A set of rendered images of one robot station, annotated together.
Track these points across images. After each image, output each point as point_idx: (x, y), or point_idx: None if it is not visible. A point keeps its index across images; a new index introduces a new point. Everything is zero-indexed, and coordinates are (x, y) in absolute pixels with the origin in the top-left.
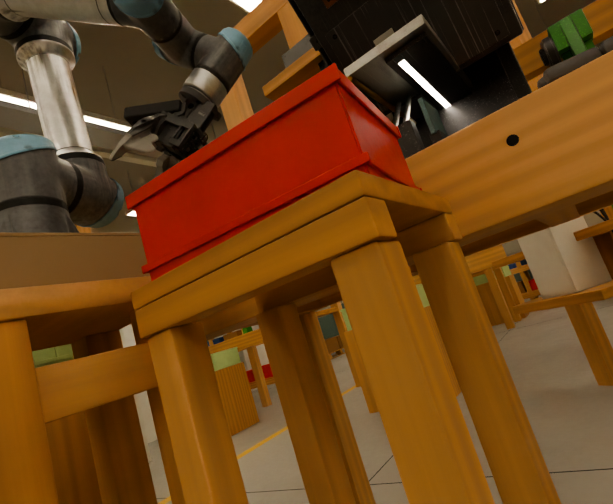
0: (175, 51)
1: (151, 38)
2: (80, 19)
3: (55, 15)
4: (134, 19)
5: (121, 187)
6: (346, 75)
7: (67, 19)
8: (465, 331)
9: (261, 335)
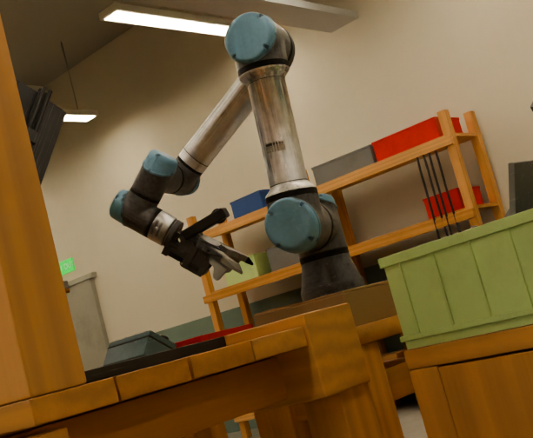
0: (168, 191)
1: (183, 185)
2: (221, 147)
3: (236, 129)
4: (191, 189)
5: (264, 223)
6: (68, 286)
7: (229, 136)
8: None
9: (224, 425)
